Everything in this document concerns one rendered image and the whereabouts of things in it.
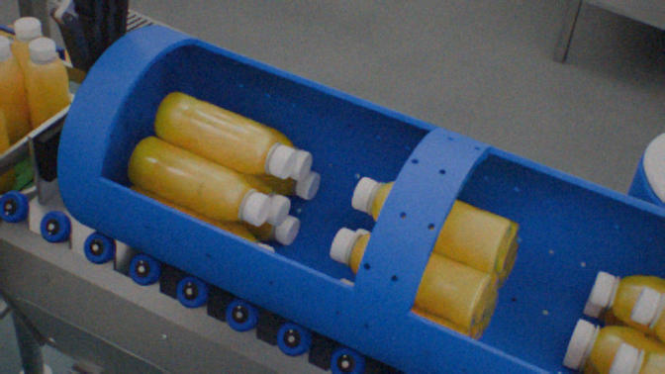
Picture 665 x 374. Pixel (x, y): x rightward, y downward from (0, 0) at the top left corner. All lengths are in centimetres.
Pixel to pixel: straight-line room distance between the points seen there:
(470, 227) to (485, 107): 234
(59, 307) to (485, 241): 63
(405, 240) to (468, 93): 248
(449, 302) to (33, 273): 63
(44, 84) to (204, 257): 50
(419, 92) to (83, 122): 235
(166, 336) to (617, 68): 281
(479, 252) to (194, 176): 35
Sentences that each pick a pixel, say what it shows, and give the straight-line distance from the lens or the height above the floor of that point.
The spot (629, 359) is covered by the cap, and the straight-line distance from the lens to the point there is 101.
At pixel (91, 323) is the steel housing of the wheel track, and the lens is 132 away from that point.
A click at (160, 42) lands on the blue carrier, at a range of 115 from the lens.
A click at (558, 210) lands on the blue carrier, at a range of 115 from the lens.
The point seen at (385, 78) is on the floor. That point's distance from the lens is 341.
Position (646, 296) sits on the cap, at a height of 116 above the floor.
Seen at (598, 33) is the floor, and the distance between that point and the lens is 400.
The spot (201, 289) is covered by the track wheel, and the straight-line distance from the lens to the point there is 118.
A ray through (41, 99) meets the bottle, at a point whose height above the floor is 100.
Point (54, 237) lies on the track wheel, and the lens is 129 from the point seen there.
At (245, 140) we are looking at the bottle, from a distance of 110.
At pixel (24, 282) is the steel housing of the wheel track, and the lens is 138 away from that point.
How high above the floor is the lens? 183
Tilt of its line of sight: 39 degrees down
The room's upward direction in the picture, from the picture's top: 7 degrees clockwise
